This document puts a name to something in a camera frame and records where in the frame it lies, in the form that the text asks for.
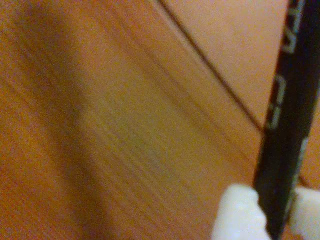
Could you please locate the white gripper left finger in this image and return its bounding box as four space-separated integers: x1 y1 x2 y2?
211 183 272 240

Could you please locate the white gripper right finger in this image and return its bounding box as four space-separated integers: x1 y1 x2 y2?
290 186 320 240

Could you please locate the black pen red end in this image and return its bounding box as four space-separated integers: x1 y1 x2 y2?
251 0 320 240

